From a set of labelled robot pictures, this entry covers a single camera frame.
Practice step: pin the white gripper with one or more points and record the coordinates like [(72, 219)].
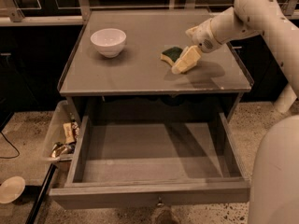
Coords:
[(204, 37)]

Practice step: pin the green and yellow sponge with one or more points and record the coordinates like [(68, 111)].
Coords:
[(172, 55)]

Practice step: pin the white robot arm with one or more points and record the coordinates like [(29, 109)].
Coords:
[(274, 192)]

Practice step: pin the grey cabinet with counter top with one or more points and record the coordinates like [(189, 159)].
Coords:
[(138, 69)]

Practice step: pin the grey open top drawer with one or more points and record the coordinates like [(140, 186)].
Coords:
[(132, 164)]

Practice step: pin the metal drawer knob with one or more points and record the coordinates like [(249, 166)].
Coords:
[(160, 202)]

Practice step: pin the white ceramic bowl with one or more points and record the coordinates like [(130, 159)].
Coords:
[(109, 42)]

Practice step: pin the snack packets in bin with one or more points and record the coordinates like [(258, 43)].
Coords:
[(71, 132)]

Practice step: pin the clear plastic storage bin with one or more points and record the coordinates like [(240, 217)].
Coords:
[(55, 133)]

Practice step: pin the white plate on floor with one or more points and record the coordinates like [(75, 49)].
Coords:
[(11, 189)]

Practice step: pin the metal railing frame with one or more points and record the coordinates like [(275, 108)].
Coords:
[(15, 13)]

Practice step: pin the black floor rail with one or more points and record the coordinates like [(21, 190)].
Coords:
[(41, 195)]

